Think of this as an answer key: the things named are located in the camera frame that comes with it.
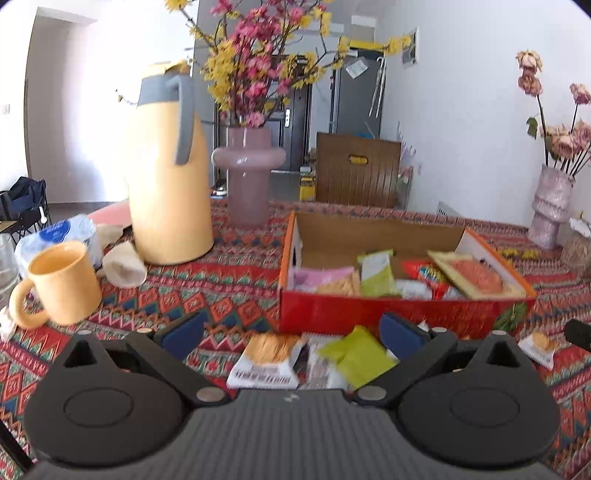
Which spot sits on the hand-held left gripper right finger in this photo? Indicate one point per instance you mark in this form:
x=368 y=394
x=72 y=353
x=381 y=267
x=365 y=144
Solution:
x=401 y=334

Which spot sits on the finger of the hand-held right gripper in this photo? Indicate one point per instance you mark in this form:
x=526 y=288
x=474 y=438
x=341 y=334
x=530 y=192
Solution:
x=579 y=334

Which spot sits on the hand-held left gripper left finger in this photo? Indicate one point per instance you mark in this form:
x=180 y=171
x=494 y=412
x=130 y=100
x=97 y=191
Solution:
x=184 y=334

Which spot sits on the small white snack packet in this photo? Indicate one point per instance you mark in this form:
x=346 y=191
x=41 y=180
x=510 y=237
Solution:
x=538 y=346

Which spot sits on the grey white snack packet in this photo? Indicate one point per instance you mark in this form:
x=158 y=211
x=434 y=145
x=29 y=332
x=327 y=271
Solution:
x=413 y=290

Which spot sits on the square green snack packet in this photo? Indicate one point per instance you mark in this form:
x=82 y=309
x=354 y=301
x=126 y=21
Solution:
x=360 y=357

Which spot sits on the orange cardboard box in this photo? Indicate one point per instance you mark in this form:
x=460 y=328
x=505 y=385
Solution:
x=351 y=314

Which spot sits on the long green snack packet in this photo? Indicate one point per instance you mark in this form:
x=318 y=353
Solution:
x=378 y=277

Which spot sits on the orange snack packet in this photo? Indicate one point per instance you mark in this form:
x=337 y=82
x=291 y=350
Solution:
x=344 y=286

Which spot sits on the white biscuit snack packet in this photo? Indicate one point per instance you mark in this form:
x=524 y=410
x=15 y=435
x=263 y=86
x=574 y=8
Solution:
x=263 y=360

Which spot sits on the beige striped snack packet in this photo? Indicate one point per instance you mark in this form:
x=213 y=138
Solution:
x=475 y=274

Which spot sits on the pink square snack packet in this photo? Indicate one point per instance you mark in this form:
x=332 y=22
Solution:
x=314 y=279

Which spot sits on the patterned tablecloth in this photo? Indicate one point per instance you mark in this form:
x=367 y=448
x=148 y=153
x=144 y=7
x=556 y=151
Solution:
x=221 y=286

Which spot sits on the red snack packet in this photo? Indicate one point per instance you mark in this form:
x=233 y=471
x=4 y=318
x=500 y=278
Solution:
x=425 y=272

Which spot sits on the clear seed jar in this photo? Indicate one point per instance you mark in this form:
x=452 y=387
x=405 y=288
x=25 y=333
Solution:
x=577 y=249

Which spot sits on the fallen yellow petals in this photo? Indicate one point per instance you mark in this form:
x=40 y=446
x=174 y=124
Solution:
x=519 y=254

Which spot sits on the yellow mug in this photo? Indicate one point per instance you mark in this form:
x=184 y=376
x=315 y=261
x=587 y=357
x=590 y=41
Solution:
x=64 y=286

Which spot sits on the pink textured vase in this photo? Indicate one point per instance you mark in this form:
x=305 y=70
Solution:
x=549 y=207

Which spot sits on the pink tray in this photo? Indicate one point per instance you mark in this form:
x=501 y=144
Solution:
x=111 y=214

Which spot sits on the yellow thermos jug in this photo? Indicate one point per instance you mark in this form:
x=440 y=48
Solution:
x=166 y=194

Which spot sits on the clear plastic water bottle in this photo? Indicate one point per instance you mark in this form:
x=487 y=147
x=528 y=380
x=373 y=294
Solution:
x=69 y=235

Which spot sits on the pink glass vase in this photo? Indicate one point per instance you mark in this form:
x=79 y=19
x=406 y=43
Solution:
x=247 y=180

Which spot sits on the yellow floor box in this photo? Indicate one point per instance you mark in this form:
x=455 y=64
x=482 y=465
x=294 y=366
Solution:
x=307 y=187

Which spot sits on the dried pink roses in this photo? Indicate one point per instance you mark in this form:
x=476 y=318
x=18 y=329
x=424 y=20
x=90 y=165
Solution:
x=563 y=138

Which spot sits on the black folding chair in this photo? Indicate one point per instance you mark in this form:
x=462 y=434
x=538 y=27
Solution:
x=23 y=221

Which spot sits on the dark bag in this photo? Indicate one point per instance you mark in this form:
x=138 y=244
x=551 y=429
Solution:
x=27 y=191

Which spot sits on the dark wooden door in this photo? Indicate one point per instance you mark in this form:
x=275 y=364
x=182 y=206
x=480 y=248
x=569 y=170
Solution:
x=298 y=129

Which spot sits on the grey refrigerator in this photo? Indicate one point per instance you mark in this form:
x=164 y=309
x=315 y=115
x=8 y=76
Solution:
x=355 y=101

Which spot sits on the white umbrella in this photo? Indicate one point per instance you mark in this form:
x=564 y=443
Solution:
x=378 y=87

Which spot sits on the pink yellow blossom branches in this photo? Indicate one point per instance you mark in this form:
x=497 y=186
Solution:
x=254 y=64

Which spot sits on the white wall radiator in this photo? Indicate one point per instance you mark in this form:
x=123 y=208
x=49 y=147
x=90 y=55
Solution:
x=448 y=210

